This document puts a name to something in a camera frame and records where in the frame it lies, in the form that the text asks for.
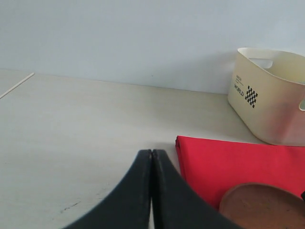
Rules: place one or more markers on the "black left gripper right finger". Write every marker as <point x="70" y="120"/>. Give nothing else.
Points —
<point x="175" y="205"/>

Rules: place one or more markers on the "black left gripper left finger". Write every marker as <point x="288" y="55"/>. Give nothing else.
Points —
<point x="127" y="206"/>

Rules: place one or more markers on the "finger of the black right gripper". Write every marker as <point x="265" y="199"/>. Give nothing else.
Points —
<point x="303" y="196"/>

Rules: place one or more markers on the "brown wooden plate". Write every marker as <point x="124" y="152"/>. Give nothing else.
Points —
<point x="261" y="206"/>

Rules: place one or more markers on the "red table cloth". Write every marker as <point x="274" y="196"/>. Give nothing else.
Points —
<point x="212" y="167"/>

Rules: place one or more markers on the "large cream plastic bin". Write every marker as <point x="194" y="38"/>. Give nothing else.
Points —
<point x="266" y="91"/>

